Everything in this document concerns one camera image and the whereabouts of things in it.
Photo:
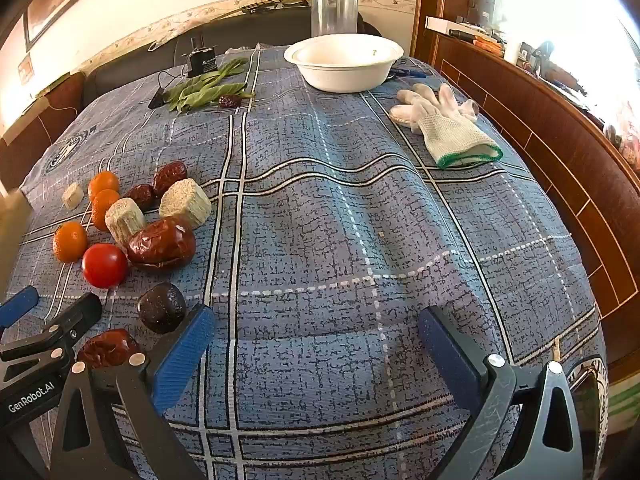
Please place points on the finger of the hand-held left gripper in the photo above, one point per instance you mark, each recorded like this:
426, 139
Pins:
75, 317
17, 306

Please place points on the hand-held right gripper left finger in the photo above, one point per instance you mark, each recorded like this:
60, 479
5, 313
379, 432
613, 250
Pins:
182, 355

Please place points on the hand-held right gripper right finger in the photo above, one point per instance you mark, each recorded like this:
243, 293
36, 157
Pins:
442, 347

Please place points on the dark purple round fruit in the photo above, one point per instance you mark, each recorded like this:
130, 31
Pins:
161, 307

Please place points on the red tomato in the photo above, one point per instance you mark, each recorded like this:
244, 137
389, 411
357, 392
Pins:
104, 265

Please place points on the orange tangerine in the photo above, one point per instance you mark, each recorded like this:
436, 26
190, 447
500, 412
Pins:
104, 185
102, 210
70, 242

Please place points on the medium pale corn cob piece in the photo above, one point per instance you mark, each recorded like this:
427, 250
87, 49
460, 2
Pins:
125, 222

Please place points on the large red date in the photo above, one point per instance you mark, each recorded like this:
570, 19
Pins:
161, 244

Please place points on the small pale corn cob piece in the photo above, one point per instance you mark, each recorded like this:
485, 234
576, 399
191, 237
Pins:
72, 194

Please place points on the large pale corn cob piece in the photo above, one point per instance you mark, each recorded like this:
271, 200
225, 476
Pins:
185, 205

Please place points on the blue plaid blanket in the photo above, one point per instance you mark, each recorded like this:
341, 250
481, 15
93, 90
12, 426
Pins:
325, 210

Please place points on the white knit glove green cuff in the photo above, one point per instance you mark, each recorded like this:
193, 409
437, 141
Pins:
457, 135

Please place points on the wooden cabinet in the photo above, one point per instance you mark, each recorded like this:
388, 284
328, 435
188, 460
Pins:
550, 125

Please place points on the small red date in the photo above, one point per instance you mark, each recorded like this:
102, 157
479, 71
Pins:
230, 101

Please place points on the black sofa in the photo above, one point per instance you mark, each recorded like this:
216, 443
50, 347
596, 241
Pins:
130, 65

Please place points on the green vegetable leaves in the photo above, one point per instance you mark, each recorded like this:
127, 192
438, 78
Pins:
205, 92

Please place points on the blue pen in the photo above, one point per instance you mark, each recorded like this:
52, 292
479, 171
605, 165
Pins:
407, 72

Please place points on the black electronic device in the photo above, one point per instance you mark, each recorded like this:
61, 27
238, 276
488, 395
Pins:
200, 62

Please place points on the white bowl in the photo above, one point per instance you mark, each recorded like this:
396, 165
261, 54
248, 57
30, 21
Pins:
345, 77

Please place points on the white paper roll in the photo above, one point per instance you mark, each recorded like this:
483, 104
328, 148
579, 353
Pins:
511, 50

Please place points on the orange packets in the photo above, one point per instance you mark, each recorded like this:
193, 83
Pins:
487, 44

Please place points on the clear plastic bag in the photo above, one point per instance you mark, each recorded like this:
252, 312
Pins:
240, 50

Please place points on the white flat box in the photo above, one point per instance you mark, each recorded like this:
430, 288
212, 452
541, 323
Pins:
445, 24

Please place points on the clear plastic cup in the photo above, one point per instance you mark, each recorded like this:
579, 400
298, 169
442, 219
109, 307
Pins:
334, 15

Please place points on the dark long object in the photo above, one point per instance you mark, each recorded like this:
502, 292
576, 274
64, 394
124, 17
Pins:
255, 8

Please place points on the small wall picture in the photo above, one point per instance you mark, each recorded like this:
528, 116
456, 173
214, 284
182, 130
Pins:
24, 71

